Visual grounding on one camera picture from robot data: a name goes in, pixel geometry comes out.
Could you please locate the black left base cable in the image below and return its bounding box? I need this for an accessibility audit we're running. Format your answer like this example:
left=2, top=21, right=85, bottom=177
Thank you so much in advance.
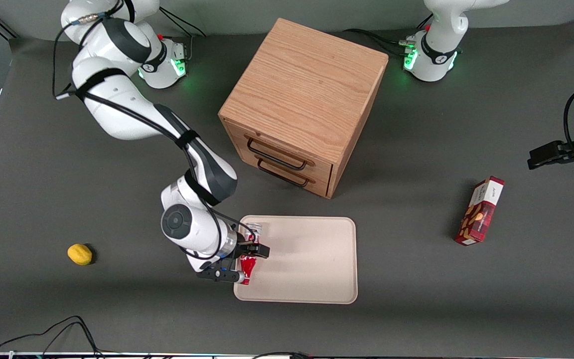
left=342, top=28, right=408, bottom=56

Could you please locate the wooden drawer front with handle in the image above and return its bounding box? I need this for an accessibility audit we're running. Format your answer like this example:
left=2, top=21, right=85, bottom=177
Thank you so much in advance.
left=223, top=120, right=335, bottom=183
left=237, top=150, right=333, bottom=199

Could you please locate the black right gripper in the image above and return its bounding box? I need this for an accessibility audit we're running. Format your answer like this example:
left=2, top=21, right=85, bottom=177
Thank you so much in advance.
left=227, top=234, right=271, bottom=271

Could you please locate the yellow lemon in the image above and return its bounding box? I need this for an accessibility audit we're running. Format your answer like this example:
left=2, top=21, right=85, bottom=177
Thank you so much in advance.
left=67, top=243, right=93, bottom=266

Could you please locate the wooden drawer cabinet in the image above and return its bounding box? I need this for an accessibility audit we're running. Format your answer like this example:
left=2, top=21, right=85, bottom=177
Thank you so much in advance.
left=218, top=18, right=389, bottom=199

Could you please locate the beige rectangular tray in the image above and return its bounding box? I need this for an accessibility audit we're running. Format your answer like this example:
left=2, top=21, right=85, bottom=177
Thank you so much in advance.
left=233, top=215, right=358, bottom=305

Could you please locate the red snack box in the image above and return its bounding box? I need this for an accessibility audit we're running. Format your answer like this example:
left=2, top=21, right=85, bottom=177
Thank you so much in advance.
left=454, top=176, right=505, bottom=246

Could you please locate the black right base cable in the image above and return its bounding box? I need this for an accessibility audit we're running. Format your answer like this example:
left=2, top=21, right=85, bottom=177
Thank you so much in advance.
left=159, top=7, right=207, bottom=38

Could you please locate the black base cable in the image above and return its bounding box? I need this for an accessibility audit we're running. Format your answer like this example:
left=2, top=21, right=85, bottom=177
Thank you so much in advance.
left=342, top=28, right=408, bottom=56
left=159, top=7, right=207, bottom=38

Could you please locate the long black floor cable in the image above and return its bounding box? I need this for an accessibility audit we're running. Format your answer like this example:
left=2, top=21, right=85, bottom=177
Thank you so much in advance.
left=0, top=315, right=104, bottom=358

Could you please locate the black cable along right arm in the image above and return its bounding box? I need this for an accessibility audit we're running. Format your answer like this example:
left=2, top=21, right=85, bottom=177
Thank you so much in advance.
left=52, top=0, right=259, bottom=260

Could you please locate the black cable at table edge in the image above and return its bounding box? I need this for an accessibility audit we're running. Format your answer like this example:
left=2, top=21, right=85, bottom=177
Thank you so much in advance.
left=251, top=351, right=313, bottom=359

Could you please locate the black wire drawer handle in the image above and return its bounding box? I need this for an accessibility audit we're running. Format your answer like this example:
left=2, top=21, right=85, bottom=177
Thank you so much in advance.
left=247, top=138, right=309, bottom=171
left=257, top=159, right=311, bottom=188

